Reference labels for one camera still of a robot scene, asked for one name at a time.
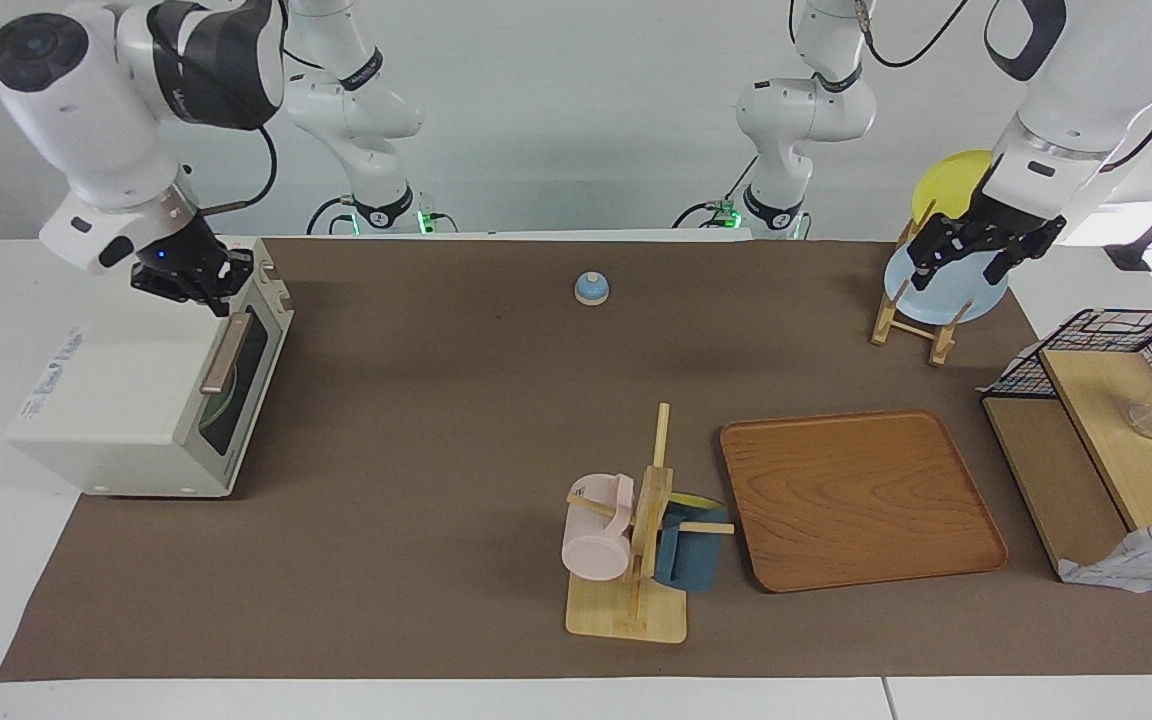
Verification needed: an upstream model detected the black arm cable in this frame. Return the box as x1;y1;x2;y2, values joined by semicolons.
861;0;972;70
201;125;280;217

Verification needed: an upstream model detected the dark blue mug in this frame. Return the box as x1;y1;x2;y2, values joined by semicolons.
654;492;730;593

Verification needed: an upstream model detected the white crumpled cloth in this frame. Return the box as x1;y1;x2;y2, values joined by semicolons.
1056;515;1152;594

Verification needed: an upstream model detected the wooden shelf box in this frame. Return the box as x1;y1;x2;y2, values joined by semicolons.
981;348;1152;583

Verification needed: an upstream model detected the wooden mug tree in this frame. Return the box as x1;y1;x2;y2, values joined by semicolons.
565;402;737;645

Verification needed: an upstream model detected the light blue plate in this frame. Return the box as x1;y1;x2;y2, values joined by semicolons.
884;235;1010;326

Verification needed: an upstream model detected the black wire basket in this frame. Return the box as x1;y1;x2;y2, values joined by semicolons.
981;308;1152;461

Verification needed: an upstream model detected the yellow plate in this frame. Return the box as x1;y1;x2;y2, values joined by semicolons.
911;150;997;227

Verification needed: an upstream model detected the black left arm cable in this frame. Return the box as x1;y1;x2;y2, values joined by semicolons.
861;0;972;70

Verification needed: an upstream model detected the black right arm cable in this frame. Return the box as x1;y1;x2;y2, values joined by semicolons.
201;125;280;217

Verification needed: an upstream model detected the white toaster oven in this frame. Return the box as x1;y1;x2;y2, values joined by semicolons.
4;235;294;499

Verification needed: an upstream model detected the wooden plate rack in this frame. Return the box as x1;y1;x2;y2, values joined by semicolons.
871;200;977;367

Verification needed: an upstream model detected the pink mug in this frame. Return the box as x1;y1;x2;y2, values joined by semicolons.
561;473;635;583

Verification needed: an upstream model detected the oven door with handle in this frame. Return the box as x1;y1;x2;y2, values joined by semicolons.
176;285;294;498

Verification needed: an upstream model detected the brown table mat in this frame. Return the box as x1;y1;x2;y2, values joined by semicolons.
0;238;1152;683

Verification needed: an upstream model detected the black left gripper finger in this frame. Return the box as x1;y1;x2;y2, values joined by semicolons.
908;240;950;292
986;245;1033;287

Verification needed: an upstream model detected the brown wooden tray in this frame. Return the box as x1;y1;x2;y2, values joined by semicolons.
719;408;1009;595

